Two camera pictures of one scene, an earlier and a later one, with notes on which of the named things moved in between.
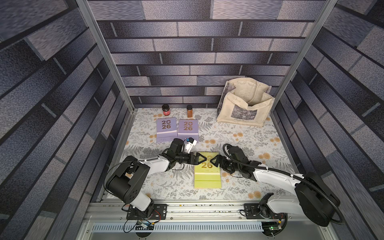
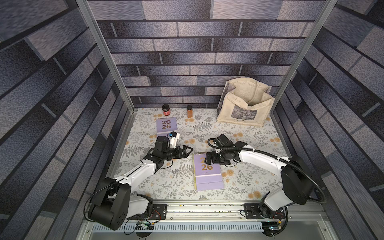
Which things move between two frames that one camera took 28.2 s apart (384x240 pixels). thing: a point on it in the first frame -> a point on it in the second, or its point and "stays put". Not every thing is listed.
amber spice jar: x=189 y=111 stays put
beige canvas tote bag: x=244 y=101 stays put
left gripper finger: x=197 y=155 -> x=184 y=154
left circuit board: x=144 y=225 stays put
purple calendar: x=187 y=128 -> x=206 y=177
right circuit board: x=270 y=228 stays put
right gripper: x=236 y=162 -> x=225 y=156
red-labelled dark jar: x=166 y=110 stays put
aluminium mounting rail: x=115 y=211 stays put
